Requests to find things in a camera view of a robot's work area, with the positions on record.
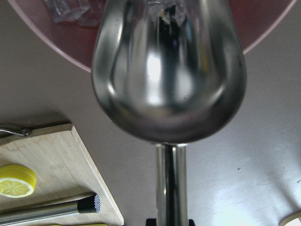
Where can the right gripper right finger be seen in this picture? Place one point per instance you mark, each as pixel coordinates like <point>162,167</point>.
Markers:
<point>190,222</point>

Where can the wooden cup stand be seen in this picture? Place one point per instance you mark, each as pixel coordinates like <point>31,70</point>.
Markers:
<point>292,220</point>

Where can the half lemon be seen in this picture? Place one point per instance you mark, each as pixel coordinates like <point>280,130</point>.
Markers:
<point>17,181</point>

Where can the stainless steel ice scoop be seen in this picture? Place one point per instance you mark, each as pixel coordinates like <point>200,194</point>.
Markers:
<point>170,72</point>

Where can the pile of clear ice cubes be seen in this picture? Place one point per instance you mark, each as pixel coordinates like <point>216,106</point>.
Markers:
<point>86,13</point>

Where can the bamboo cutting board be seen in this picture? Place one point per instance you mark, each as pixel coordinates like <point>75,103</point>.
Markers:
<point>65,172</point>

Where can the pink bowl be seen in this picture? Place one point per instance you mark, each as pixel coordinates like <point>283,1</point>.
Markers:
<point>254,19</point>

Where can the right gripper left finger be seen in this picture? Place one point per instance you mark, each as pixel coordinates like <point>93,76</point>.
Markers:
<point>151,222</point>

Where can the steel muddler black tip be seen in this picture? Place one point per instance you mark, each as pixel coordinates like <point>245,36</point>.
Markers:
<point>91,204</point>

